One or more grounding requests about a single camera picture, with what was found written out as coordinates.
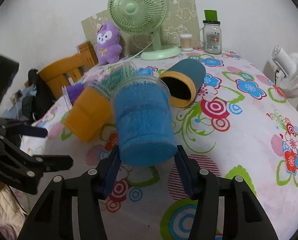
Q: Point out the glass mason jar mug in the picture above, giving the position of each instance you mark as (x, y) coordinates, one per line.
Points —
(211, 37)

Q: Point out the teal and yellow felt cup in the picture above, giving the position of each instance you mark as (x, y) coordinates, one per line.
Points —
(184, 80)

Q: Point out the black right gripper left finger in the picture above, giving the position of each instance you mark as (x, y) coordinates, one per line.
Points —
(51, 217)

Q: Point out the black bag on chair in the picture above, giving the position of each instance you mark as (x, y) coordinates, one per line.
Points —
(36, 105)

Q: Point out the cotton swab container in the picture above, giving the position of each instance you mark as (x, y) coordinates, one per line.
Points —
(186, 42)

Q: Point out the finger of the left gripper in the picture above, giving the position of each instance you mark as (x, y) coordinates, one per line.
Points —
(21, 128)
(54, 163)

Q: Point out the green desk fan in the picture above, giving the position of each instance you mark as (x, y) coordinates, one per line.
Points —
(143, 17)

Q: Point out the white small fan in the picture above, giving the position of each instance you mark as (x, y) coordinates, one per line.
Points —
(287, 74)

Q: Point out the floral tablecloth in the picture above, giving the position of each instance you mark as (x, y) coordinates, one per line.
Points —
(240, 124)

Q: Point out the green cap on jar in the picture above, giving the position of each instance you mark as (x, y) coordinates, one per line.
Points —
(210, 15)

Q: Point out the purple plush toy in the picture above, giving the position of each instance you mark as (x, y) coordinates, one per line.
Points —
(108, 48)

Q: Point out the blue felt-wrapped plastic cup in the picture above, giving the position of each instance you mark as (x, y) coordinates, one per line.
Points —
(143, 121)

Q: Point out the purple felt-wrapped plastic cup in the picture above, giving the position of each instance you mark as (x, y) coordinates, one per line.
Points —
(71, 93)

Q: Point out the orange felt-wrapped plastic cup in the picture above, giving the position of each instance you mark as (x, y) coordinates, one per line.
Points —
(89, 112)

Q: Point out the wooden chair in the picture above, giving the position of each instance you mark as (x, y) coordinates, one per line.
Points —
(55, 74)

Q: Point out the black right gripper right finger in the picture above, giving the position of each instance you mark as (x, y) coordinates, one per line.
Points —
(244, 217)

